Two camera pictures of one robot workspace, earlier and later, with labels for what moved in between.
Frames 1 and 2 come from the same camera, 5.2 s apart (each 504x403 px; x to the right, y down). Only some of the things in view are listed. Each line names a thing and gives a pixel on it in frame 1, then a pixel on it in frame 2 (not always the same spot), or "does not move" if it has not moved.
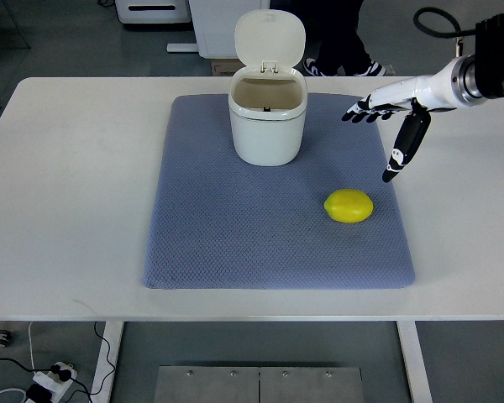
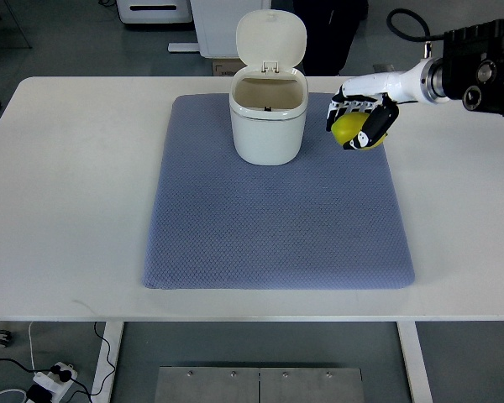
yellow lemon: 349,206 → 348,125
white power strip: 52,382 does not move
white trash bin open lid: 268,94 does not move
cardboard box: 225,66 does not move
